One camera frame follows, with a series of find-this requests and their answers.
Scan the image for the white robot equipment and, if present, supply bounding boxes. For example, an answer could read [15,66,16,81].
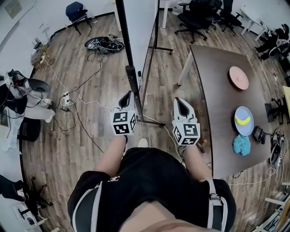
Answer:
[0,69,56,123]

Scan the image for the blue cloth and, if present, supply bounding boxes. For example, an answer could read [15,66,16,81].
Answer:
[232,134,251,156]

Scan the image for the white shelf frame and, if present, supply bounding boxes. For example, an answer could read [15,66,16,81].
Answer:
[255,181,290,232]

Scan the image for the person's left forearm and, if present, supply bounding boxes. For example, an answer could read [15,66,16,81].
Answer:
[94,135,128,178]

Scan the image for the person's right forearm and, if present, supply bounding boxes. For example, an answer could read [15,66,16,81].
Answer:
[181,144,213,182]

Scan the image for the blue chair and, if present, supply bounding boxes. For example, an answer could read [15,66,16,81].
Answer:
[65,1,92,35]

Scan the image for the pink round plate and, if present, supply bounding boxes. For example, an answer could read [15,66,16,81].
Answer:
[229,66,249,91]

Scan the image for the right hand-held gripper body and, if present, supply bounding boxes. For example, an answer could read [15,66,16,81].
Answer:
[172,97,201,146]

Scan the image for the black chair base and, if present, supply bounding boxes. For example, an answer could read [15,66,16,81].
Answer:
[264,96,290,125]

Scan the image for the yellow banana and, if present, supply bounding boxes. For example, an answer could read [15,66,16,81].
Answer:
[235,115,251,126]

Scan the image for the grey round bin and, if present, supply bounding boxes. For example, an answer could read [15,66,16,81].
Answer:
[26,78,51,94]

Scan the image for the white floor cable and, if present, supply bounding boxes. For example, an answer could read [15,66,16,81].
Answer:
[40,55,182,159]

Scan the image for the small black device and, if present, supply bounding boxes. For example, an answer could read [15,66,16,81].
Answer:
[252,126,266,145]

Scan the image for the white desk with thick leg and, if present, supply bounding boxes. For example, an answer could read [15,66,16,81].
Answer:
[158,0,182,29]

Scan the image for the light blue plate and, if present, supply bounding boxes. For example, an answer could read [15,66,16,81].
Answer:
[234,106,255,137]

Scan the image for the black office chair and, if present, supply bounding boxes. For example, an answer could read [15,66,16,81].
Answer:
[217,0,243,36]
[174,0,224,44]

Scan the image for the black whiteboard stand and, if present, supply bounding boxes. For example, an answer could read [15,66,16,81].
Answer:
[115,0,174,128]

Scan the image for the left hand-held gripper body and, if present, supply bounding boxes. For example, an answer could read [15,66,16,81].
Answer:
[110,90,138,136]

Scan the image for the person's black clothing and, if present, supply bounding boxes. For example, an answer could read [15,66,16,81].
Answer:
[67,147,237,232]

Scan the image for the spare hand-held gripper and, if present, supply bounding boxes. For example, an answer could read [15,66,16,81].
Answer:
[269,128,285,169]

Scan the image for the black floor cable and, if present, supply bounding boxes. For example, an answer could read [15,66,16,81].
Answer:
[53,52,105,154]

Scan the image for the black swivel chair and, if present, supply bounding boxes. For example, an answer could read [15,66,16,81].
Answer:
[0,174,53,216]

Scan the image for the black tray of cables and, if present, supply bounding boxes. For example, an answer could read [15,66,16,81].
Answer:
[84,35,125,55]

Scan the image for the white whiteboard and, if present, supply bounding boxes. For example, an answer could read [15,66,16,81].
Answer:
[113,0,159,73]

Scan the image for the dark brown table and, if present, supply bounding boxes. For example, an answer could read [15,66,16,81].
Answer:
[178,44,272,179]

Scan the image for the black router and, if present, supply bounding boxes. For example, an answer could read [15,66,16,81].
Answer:
[31,38,43,50]

